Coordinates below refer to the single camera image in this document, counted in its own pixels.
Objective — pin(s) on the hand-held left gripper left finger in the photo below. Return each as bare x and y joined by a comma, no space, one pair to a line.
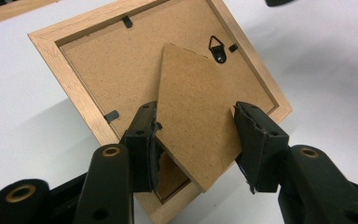
141,155

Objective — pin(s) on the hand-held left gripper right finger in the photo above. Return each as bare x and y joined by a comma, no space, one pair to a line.
261,149

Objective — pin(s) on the wooden photo frame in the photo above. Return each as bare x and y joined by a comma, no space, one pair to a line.
121,68

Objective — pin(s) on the dark object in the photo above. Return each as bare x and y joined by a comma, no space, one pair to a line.
278,2

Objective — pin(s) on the wooden table edge strip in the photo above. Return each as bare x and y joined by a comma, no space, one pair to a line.
12,16

